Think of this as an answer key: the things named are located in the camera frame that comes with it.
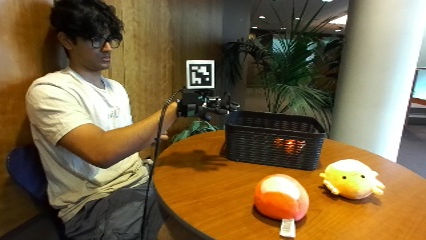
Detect black woven basket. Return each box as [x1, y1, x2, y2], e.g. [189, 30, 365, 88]
[224, 110, 328, 172]

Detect green potted palm plant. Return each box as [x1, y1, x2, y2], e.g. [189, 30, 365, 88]
[221, 0, 347, 131]

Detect white round column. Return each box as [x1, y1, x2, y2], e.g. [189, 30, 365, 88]
[329, 0, 426, 163]

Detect white marker cube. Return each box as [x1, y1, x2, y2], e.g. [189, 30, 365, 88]
[185, 59, 217, 90]

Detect black eyeglasses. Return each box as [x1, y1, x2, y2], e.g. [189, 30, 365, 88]
[76, 35, 123, 50]

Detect yellow plush toy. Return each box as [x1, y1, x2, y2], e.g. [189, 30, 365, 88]
[319, 158, 388, 201]

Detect blue chair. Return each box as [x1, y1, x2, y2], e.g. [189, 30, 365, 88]
[6, 145, 68, 240]

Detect green cloth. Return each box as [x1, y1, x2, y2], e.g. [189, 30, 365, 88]
[171, 120, 220, 144]

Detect orange and white plush toy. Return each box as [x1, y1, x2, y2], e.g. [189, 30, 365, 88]
[253, 173, 312, 222]

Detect the person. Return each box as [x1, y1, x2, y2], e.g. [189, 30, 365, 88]
[24, 0, 180, 240]

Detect black cable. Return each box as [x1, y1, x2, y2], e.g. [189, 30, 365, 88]
[140, 87, 185, 240]

